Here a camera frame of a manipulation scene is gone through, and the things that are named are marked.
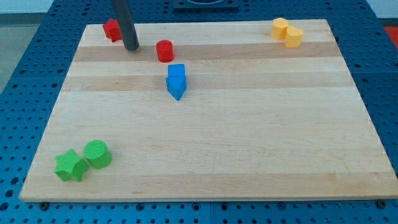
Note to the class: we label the wooden board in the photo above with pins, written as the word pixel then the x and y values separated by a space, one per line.
pixel 257 121

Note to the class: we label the blue triangle block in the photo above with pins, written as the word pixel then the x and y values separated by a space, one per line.
pixel 176 86

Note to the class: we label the blue cube block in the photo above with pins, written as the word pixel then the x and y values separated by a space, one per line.
pixel 176 70

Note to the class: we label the red cylinder block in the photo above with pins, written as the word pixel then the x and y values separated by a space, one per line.
pixel 165 51

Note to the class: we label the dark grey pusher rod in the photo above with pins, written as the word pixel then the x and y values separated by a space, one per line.
pixel 125 20

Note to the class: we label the green cylinder block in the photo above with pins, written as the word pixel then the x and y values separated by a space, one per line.
pixel 97 154

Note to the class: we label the yellow hexagon block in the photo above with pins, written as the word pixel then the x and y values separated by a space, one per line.
pixel 279 28

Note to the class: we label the yellow heart block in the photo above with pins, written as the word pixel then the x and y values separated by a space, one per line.
pixel 293 37

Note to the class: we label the red star block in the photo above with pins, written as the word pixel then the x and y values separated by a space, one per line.
pixel 112 31

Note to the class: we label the green star block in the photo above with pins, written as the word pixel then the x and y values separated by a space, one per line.
pixel 70 166

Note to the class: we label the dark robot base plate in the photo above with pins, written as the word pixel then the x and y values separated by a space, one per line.
pixel 186 5

